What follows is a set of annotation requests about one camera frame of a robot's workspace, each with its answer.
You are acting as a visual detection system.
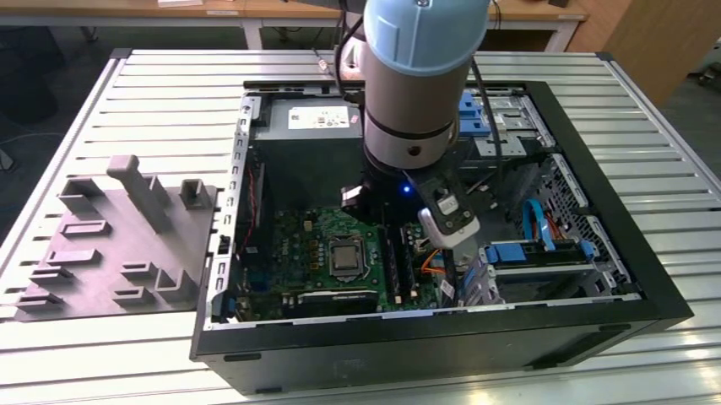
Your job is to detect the red twisted fan wire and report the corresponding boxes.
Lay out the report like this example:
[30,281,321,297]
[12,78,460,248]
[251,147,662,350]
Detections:
[234,164,262,261]

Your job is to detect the black PC case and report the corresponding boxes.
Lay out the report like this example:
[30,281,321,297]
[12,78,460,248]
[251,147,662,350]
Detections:
[189,79,696,396]

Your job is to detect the camera cable on arm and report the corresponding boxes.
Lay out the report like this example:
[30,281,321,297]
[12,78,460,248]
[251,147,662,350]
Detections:
[472,62,506,206]

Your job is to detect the silver CPU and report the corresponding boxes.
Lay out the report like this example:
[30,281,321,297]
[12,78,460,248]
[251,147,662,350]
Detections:
[329,244,367,271]

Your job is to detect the green motherboard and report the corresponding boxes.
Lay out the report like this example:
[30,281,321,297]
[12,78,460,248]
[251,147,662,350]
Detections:
[234,204,446,321]

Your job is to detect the black case fan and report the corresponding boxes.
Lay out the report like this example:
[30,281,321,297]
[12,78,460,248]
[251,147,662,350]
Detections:
[245,145,271,258]

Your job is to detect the empty blue disk carrier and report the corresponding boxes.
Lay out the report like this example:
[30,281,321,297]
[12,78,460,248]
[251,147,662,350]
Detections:
[458,263,494,307]

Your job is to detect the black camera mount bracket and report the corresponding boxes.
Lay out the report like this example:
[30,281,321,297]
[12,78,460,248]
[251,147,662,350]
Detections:
[402,168,480,237]

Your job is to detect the installed RAM stick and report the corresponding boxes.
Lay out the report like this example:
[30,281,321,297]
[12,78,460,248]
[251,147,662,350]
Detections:
[383,226,405,299]
[401,226,422,295]

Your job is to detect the blue data cable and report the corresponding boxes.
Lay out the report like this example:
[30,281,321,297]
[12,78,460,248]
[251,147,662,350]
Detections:
[522,197,560,252]

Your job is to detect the black CPU socket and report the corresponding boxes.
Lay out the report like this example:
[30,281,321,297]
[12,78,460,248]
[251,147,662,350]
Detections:
[323,234,373,284]

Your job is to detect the wooden desk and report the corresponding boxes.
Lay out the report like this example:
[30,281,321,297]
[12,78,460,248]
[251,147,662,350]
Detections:
[0,0,588,52]

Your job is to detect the grey parts rack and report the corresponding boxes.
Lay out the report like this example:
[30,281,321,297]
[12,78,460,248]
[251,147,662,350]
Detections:
[0,154,227,324]

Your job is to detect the black cable with silver plug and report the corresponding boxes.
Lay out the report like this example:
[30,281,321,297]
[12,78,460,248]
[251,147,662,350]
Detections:
[311,46,334,72]

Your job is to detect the black cable bundle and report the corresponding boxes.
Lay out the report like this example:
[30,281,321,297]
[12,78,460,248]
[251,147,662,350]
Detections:
[458,154,552,199]

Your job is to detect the metal disk bay cage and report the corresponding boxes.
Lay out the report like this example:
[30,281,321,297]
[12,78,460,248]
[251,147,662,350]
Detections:
[478,238,628,305]

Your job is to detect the metal optical drive cage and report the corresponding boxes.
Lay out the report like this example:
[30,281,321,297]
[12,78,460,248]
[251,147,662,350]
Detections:
[450,90,557,182]

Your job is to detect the black graphics card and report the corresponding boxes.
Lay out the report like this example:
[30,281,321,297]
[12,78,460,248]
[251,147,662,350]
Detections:
[295,289,379,316]

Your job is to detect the blue drive cage latch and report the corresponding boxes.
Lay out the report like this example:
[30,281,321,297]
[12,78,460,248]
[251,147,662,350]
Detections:
[458,92,492,138]

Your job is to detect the orange wires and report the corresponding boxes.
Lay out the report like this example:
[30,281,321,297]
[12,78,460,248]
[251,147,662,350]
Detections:
[421,248,453,276]

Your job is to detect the grey power supply unit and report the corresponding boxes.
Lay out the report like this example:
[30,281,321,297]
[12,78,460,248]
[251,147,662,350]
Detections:
[250,96,367,208]

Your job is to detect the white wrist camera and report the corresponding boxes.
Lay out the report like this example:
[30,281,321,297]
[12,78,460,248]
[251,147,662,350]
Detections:
[415,206,484,251]

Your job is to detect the hard disk in blue carrier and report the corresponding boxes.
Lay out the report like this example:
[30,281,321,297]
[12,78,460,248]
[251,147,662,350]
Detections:
[484,240,596,267]

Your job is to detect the wooden cabinet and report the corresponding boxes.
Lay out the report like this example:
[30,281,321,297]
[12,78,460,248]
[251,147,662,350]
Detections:
[568,0,721,106]

